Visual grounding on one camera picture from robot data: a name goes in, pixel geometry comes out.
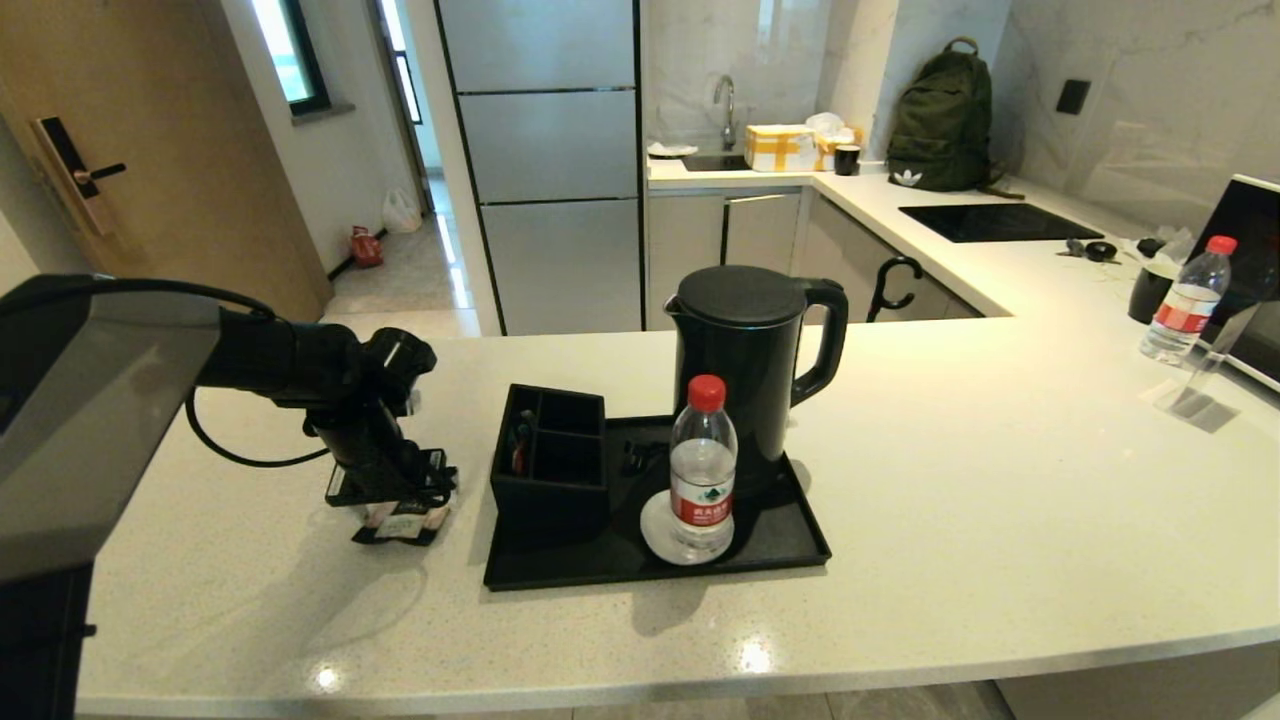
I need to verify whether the black cup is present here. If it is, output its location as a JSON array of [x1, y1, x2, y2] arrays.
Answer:
[[1128, 261, 1175, 325]]

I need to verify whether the pink tea bag packet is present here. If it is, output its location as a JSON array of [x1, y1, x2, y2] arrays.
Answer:
[[352, 500, 453, 547]]

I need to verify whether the dark green backpack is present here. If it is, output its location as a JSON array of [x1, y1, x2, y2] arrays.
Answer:
[[887, 37, 1027, 199]]

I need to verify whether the dark framed window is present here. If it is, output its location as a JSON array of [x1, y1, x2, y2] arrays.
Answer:
[[250, 0, 331, 115]]

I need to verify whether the clear acrylic sign holder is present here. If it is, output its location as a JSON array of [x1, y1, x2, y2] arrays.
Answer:
[[1153, 300, 1262, 434]]

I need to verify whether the black compartment organizer box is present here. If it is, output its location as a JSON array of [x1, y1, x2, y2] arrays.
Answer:
[[488, 383, 611, 547]]

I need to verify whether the black electric kettle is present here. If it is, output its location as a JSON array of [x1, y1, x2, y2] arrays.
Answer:
[[664, 265, 850, 499]]

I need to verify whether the black rectangular serving tray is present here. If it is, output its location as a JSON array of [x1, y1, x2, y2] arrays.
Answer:
[[484, 414, 834, 591]]

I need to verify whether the black electronic door lock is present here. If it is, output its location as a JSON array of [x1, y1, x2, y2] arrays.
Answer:
[[30, 115, 128, 236]]

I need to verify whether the black curved umbrella handle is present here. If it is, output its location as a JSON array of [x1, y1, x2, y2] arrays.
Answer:
[[867, 256, 925, 323]]

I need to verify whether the narrow dark framed glass door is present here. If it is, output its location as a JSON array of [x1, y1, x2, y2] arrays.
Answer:
[[376, 0, 425, 126]]

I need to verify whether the brown wooden door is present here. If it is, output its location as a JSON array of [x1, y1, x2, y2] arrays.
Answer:
[[0, 0, 333, 326]]

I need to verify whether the chrome kitchen faucet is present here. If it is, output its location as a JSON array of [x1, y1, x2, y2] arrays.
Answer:
[[712, 74, 740, 152]]

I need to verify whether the silver refrigerator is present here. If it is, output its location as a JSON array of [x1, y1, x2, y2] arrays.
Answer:
[[435, 0, 646, 336]]

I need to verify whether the grey cabinet door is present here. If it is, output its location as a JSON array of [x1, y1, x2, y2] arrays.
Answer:
[[647, 193, 725, 330], [722, 191, 803, 278]]

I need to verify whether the clear water bottle red cap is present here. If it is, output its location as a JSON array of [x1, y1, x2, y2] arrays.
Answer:
[[668, 375, 739, 561], [1141, 236, 1239, 366]]

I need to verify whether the white box yellow tape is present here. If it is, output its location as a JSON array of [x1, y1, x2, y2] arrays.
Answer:
[[745, 124, 820, 173]]

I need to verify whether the black induction cooktop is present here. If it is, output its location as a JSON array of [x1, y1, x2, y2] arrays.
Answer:
[[899, 203, 1105, 244]]

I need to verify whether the crumpled clear plastic wrap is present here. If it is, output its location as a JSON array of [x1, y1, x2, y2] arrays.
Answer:
[[1136, 227, 1197, 270]]

